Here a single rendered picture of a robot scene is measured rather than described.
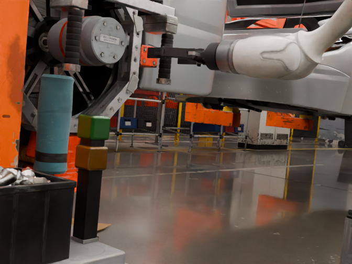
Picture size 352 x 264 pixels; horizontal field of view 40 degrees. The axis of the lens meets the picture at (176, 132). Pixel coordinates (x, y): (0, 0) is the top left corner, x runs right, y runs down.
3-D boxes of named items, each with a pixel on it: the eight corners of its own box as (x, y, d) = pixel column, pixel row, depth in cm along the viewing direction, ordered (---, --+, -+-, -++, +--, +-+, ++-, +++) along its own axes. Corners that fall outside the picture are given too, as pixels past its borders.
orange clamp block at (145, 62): (123, 64, 170) (142, 67, 177) (140, 64, 165) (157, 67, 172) (125, 44, 170) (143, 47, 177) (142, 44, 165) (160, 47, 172)
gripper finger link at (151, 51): (166, 58, 136) (165, 58, 135) (148, 58, 140) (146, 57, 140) (167, 47, 136) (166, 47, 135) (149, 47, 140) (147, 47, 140)
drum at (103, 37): (79, 67, 154) (83, 22, 154) (126, 69, 141) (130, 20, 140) (41, 62, 144) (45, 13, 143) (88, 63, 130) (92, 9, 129)
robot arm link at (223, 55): (248, 76, 131) (230, 75, 135) (252, 42, 131) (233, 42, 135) (229, 72, 125) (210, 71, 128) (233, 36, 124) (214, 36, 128)
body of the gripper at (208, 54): (212, 68, 128) (185, 67, 134) (230, 72, 135) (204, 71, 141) (215, 40, 128) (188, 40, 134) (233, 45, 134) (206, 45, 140)
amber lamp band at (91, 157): (91, 166, 84) (93, 143, 84) (107, 170, 81) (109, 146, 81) (73, 167, 81) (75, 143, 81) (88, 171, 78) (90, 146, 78)
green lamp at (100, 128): (94, 138, 84) (96, 114, 84) (110, 140, 81) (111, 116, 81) (75, 138, 81) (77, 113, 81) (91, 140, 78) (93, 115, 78)
